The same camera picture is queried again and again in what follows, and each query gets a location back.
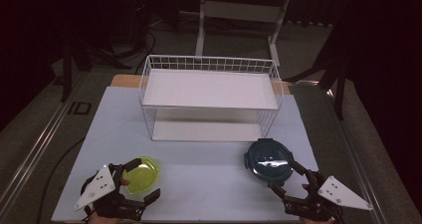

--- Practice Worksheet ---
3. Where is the person's right hand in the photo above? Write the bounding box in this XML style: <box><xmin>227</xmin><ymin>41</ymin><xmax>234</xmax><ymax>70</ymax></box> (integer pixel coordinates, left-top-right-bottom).
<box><xmin>298</xmin><ymin>216</ymin><xmax>336</xmax><ymax>224</ymax></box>

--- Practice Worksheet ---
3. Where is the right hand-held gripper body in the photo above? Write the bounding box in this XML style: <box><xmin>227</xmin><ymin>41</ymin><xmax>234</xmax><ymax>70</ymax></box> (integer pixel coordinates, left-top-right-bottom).
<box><xmin>282</xmin><ymin>169</ymin><xmax>374</xmax><ymax>224</ymax></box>

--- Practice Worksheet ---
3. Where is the person's left hand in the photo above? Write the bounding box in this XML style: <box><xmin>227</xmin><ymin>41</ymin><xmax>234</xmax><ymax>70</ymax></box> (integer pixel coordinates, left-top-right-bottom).
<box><xmin>88</xmin><ymin>213</ymin><xmax>121</xmax><ymax>224</ymax></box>

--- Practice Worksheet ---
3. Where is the black cable bundle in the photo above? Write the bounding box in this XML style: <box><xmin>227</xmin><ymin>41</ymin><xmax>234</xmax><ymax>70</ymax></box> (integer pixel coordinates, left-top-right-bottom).
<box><xmin>127</xmin><ymin>4</ymin><xmax>157</xmax><ymax>75</ymax></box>

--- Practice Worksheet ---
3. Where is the metal floor rail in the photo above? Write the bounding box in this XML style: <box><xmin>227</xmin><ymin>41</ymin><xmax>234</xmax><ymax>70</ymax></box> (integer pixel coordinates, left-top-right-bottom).
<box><xmin>0</xmin><ymin>72</ymin><xmax>88</xmax><ymax>215</ymax></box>
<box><xmin>323</xmin><ymin>88</ymin><xmax>390</xmax><ymax>224</ymax></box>

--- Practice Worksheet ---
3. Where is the black stand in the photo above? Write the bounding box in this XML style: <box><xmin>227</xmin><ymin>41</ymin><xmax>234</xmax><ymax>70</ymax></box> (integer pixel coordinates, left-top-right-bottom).
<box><xmin>286</xmin><ymin>18</ymin><xmax>353</xmax><ymax>120</ymax></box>

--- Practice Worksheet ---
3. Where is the thin black floor cable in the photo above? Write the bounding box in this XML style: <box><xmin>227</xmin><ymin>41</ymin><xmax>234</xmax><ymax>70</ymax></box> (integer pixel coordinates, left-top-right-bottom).
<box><xmin>35</xmin><ymin>136</ymin><xmax>88</xmax><ymax>224</ymax></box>

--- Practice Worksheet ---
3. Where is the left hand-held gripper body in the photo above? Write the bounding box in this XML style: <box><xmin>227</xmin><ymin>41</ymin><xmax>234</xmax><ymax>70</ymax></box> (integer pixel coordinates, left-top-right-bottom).
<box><xmin>73</xmin><ymin>163</ymin><xmax>147</xmax><ymax>222</ymax></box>

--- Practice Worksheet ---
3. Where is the white wire shelf rack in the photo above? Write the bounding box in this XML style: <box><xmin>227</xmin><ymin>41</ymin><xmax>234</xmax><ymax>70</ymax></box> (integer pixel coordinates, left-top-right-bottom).
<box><xmin>138</xmin><ymin>54</ymin><xmax>285</xmax><ymax>142</ymax></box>

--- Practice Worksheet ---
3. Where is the clear container with green lid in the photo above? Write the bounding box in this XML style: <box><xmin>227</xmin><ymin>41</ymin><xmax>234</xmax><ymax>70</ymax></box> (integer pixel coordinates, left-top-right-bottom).
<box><xmin>121</xmin><ymin>155</ymin><xmax>161</xmax><ymax>196</ymax></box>

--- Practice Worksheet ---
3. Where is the white metal desk frame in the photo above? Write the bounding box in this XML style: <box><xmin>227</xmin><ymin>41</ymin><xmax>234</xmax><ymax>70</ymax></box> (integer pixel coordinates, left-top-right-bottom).
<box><xmin>194</xmin><ymin>0</ymin><xmax>294</xmax><ymax>67</ymax></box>

